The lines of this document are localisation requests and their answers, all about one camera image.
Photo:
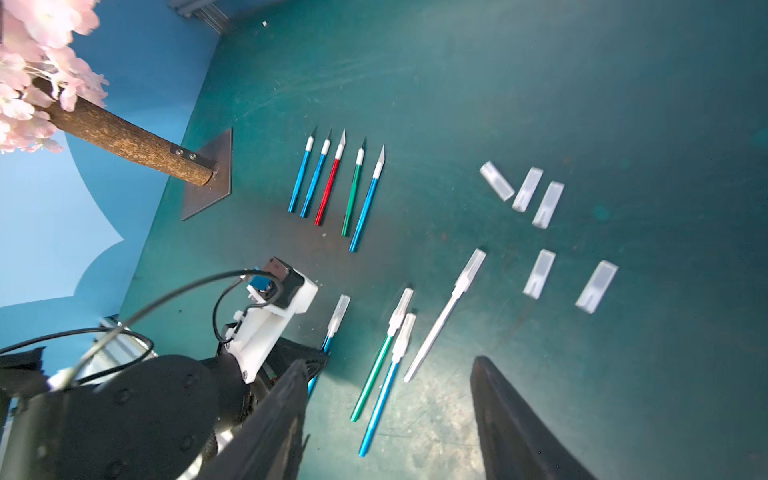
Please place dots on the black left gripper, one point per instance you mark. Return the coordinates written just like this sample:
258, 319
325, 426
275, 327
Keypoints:
278, 361

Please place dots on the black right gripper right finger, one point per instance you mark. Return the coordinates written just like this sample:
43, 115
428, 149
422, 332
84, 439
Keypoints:
514, 442

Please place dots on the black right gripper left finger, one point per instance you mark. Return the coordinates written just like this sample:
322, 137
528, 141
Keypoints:
270, 442

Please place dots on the short blue carving knife capped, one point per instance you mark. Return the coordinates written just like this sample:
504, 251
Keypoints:
335, 322

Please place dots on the green carving knife capped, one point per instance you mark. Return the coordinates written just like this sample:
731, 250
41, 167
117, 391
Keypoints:
353, 188
395, 323

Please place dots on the red carving knife capped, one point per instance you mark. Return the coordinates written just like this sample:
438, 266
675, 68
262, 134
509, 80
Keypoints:
329, 185

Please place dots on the blue carving knife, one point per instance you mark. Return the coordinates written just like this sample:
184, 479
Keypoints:
315, 177
302, 170

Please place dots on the translucent white knife cap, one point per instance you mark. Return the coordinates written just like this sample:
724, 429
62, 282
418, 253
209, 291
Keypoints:
497, 181

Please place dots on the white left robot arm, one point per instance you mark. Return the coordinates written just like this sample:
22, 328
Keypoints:
158, 419

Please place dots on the pink artificial blossom tree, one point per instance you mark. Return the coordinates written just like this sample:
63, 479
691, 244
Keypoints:
47, 88

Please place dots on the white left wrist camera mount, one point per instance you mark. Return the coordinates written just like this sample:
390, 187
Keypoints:
275, 299

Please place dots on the dark square tree base plate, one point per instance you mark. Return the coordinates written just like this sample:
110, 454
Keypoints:
218, 155

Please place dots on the left slanted aluminium frame post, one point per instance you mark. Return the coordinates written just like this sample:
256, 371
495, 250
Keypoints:
205, 10

